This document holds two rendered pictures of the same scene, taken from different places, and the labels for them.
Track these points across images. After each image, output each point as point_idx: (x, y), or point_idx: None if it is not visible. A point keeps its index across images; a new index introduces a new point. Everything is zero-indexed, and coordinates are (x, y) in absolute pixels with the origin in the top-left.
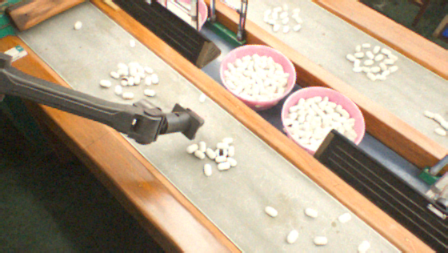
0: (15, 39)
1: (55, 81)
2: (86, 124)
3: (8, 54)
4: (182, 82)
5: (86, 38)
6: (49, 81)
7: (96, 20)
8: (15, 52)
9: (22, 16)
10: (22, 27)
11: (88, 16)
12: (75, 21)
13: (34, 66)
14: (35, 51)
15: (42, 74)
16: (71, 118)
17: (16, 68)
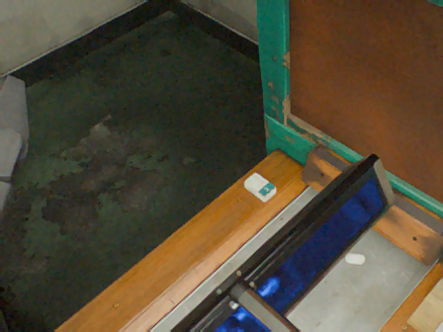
0: (298, 179)
1: (204, 256)
2: (103, 324)
3: (11, 169)
4: None
5: (325, 280)
6: (204, 246)
7: (383, 288)
8: (257, 186)
9: (316, 170)
10: (305, 178)
11: (392, 271)
12: (372, 252)
13: (236, 219)
14: (283, 211)
15: (221, 232)
16: (119, 298)
17: (5, 189)
